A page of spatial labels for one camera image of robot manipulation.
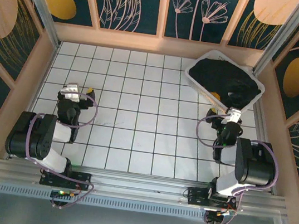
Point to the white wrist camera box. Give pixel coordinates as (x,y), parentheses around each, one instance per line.
(70,92)
(234,114)

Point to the yellow t-shirt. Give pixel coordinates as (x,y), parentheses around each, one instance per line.
(215,95)

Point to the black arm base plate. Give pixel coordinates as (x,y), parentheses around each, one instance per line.
(80,179)
(196,196)

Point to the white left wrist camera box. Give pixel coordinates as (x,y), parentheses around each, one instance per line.
(70,92)

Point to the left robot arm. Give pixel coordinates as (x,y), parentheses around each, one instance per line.
(59,132)

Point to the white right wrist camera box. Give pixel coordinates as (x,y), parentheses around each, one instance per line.
(234,114)

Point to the white plastic basket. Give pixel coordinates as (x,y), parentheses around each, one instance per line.
(198,87)

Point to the black t-shirt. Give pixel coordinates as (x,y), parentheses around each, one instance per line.
(222,75)

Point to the aluminium mounting rail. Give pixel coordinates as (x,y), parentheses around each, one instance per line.
(138,185)

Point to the small circuit board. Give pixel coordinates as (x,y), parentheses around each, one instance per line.
(62,192)

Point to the aluminium frame post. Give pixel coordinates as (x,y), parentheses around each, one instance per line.
(279,35)
(42,3)

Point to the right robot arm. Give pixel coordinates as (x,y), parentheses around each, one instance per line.
(254,164)

